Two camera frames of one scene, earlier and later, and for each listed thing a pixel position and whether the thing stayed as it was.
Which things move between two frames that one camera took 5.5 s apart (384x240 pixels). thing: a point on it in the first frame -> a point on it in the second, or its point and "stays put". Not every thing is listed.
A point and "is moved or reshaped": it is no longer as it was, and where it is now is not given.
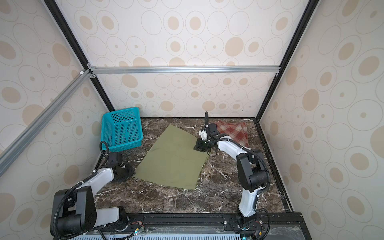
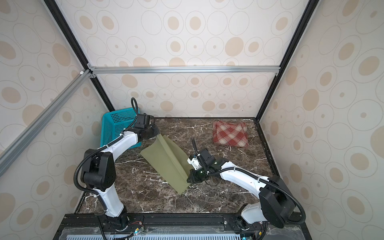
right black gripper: [198, 146] -> [193, 179]
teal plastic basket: [122, 129] stays put
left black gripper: [131, 171] -> [155, 131]
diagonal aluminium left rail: [14, 148] stays put
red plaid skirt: [237, 131] stays put
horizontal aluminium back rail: [184, 69] stays put
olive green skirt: [173, 159] is moved or reshaped
